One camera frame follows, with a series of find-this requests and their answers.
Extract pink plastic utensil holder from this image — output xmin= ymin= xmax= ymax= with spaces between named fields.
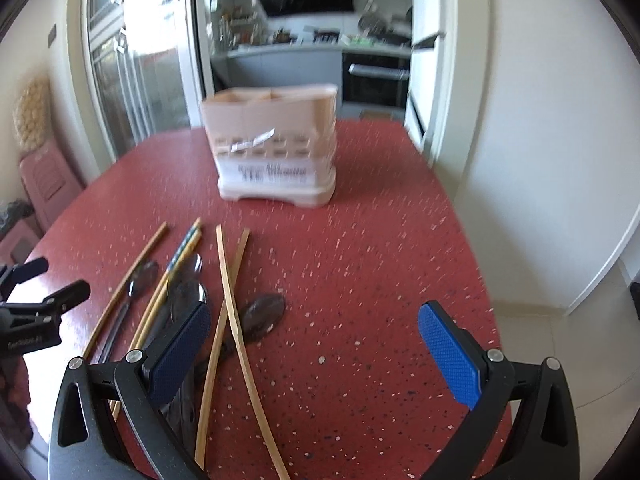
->
xmin=201 ymin=84 xmax=337 ymax=208

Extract glass sliding door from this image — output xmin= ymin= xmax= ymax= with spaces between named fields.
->
xmin=84 ymin=0 xmax=201 ymax=160

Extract dark translucent spoon left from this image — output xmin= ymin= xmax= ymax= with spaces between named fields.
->
xmin=98 ymin=260 xmax=160 ymax=364

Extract pink plastic stool stack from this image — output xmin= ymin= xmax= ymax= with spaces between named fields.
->
xmin=1 ymin=140 xmax=84 ymax=264

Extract grey kitchen counter cabinets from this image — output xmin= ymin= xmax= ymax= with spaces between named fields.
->
xmin=210 ymin=42 xmax=411 ymax=122

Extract dark translucent spoon upper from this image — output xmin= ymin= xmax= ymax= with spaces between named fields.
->
xmin=171 ymin=252 xmax=203 ymax=284

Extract dark translucent spoon middle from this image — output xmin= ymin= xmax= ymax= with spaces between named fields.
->
xmin=142 ymin=278 xmax=207 ymax=349

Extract black built-in oven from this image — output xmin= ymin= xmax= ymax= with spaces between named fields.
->
xmin=342 ymin=52 xmax=411 ymax=108

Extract blue patterned chopstick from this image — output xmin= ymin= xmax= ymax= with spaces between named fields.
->
xmin=128 ymin=218 xmax=202 ymax=350

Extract yellow patterned chopstick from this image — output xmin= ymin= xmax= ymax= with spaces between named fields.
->
xmin=109 ymin=216 xmax=204 ymax=421

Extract bag of white balls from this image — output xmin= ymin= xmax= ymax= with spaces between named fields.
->
xmin=12 ymin=75 xmax=51 ymax=154

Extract plain bamboo chopstick crossed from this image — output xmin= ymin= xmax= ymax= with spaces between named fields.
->
xmin=194 ymin=229 xmax=250 ymax=471

